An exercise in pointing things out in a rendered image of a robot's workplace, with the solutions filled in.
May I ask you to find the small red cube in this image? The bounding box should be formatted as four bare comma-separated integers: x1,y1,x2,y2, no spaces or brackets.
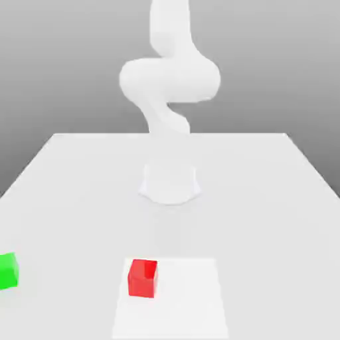
127,258,159,299

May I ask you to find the small green cube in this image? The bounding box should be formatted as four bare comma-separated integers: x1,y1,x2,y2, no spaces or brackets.
0,252,20,291

